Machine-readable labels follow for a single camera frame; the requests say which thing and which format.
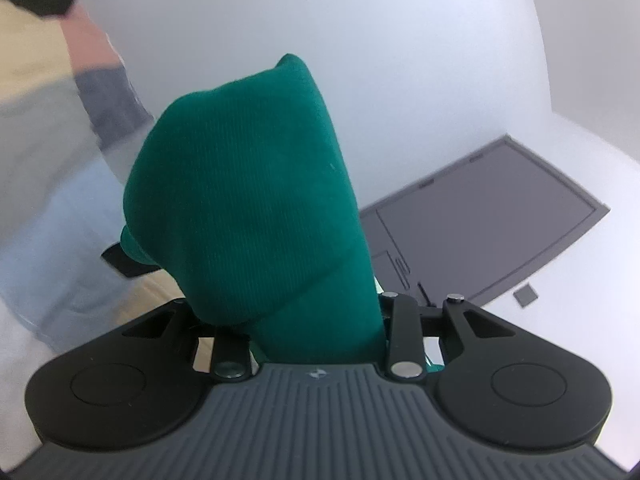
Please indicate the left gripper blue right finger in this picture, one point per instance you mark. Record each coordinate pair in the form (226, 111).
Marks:
(405, 358)

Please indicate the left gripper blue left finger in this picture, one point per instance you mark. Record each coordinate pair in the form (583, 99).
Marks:
(222, 353)

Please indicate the green hooded sweatshirt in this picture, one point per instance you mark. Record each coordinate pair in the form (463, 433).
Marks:
(242, 195)

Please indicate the grey bedroom door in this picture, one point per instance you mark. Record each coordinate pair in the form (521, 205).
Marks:
(479, 226)

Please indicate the patchwork bed sheet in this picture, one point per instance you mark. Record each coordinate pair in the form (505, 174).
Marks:
(71, 125)

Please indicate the black door handle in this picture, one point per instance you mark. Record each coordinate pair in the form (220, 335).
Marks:
(427, 301)

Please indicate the grey switch beside door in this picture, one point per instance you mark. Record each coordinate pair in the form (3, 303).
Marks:
(525, 295)

